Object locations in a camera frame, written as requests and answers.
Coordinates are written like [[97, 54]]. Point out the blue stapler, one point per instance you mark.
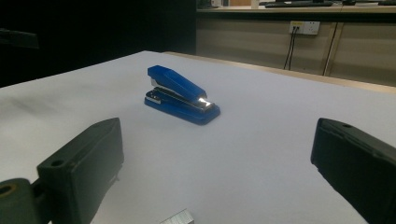
[[179, 85]]

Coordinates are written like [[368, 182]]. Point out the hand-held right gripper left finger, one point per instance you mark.
[[84, 165]]

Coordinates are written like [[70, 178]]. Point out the silver staple strip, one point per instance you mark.
[[179, 217]]

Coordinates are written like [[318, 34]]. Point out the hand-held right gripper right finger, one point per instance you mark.
[[358, 168]]

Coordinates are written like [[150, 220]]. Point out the white wall socket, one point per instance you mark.
[[308, 28]]

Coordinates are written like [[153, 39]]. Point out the beige counter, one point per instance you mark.
[[255, 43]]

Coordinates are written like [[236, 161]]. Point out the black keyboard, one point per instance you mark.
[[299, 4]]

